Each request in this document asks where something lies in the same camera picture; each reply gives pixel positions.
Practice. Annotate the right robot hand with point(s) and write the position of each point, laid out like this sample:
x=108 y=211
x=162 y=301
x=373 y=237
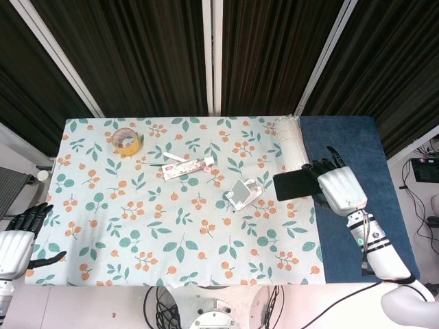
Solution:
x=341 y=190

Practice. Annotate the white partition frame post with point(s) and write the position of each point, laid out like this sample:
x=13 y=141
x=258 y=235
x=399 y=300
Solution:
x=212 y=55
x=55 y=51
x=326 y=55

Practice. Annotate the small white cylinder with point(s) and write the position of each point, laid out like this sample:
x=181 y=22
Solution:
x=42 y=175

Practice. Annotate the white folding phone stand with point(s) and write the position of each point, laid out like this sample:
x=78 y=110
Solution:
x=241 y=193

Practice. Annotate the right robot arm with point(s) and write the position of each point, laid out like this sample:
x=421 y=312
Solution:
x=384 y=255

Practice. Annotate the black smartphone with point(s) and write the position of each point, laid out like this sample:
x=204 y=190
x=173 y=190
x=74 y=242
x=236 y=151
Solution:
x=295 y=185

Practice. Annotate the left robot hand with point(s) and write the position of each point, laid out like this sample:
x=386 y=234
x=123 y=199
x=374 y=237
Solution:
x=13 y=253

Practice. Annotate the black floor device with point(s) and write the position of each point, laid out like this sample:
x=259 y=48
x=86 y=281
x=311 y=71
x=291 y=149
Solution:
x=424 y=170

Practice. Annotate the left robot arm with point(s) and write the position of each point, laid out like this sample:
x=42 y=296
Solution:
x=6 y=298

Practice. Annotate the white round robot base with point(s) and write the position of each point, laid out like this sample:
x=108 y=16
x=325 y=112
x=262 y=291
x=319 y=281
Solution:
x=219 y=308

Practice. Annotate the yellow tape roll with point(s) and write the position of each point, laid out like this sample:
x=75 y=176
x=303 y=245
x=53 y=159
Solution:
x=132 y=147

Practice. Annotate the grey ribbed panel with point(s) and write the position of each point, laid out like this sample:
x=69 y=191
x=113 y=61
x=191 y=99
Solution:
x=12 y=192

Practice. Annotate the floral leaf print tablecloth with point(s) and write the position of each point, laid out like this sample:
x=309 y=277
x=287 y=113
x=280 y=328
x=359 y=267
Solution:
x=144 y=219

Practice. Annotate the floral toothpaste tube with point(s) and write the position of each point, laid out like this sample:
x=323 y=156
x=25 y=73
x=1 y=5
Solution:
x=181 y=169

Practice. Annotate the blue fabric mat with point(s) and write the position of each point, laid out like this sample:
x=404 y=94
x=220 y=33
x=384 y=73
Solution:
x=384 y=164

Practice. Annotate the thin black pen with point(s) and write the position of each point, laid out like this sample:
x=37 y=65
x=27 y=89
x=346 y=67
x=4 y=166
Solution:
x=156 y=164

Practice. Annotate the clear plastic stick bundle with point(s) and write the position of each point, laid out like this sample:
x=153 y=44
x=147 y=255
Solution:
x=291 y=147

